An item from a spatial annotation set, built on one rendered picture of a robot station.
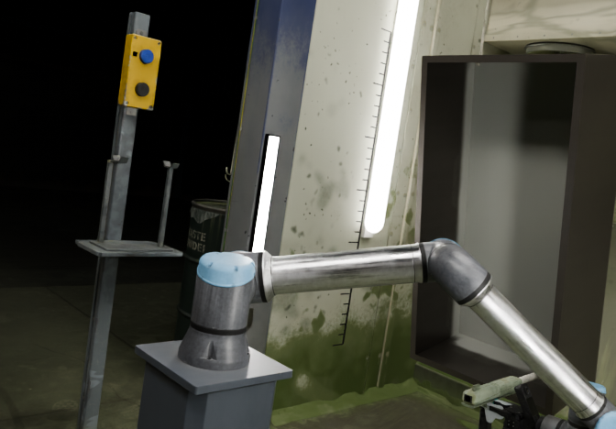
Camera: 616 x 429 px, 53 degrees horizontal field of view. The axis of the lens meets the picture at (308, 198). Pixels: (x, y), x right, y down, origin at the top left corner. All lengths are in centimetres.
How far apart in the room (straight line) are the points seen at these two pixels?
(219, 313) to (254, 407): 26
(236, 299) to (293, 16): 135
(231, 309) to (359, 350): 164
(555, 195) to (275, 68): 119
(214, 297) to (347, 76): 148
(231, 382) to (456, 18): 239
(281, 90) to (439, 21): 107
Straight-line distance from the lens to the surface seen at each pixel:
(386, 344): 331
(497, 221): 265
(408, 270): 176
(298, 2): 262
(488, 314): 170
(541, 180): 253
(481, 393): 208
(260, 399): 168
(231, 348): 164
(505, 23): 361
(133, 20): 244
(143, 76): 237
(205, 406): 158
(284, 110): 256
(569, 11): 346
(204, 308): 162
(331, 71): 273
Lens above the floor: 120
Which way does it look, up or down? 4 degrees down
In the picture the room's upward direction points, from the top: 8 degrees clockwise
